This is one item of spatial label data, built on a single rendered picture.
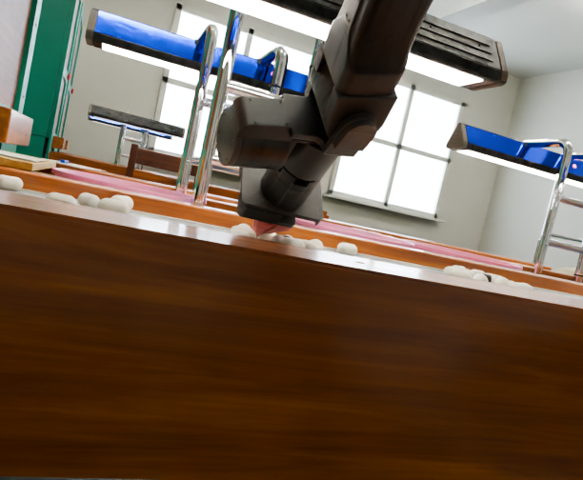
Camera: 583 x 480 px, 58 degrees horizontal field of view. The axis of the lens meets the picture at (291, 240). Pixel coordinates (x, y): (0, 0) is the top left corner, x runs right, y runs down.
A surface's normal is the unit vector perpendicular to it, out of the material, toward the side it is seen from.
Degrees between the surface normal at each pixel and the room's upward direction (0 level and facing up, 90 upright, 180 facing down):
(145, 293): 90
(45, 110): 90
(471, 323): 90
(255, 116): 53
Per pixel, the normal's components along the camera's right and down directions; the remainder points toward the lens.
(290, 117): 0.40, -0.48
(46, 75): 0.36, 0.15
